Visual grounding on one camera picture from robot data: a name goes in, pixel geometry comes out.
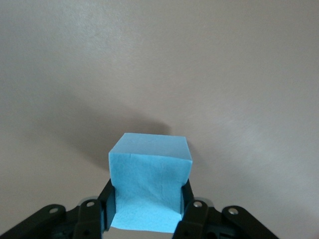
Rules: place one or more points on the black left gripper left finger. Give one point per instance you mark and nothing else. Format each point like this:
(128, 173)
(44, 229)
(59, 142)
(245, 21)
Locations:
(89, 219)

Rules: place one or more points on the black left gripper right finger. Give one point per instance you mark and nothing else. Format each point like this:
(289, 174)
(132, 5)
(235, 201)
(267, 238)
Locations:
(197, 219)

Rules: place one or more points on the blue foam block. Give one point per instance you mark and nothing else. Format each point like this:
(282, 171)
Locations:
(149, 174)

